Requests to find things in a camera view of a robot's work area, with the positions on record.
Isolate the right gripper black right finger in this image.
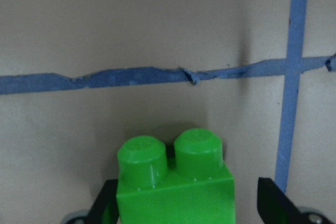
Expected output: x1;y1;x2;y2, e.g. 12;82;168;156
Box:
257;177;305;224

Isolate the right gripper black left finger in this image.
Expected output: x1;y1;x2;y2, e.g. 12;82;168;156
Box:
88;179;119;223

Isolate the green building block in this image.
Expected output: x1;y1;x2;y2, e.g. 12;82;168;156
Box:
102;129;236;223

